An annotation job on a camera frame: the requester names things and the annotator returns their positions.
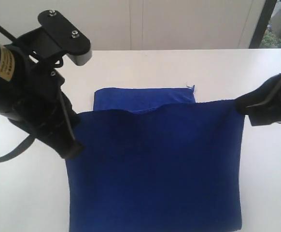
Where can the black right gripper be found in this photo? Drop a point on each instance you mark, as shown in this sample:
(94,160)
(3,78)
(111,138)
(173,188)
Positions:
(263,105)

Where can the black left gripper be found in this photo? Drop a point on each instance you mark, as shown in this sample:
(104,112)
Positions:
(31,98)

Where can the blue microfiber towel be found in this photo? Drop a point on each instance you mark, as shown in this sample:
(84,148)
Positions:
(155,160)

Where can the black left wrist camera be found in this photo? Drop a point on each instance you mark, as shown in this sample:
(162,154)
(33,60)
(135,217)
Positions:
(68,38)

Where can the black window frame post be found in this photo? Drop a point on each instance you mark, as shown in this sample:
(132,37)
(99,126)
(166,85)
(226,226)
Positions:
(262,23)

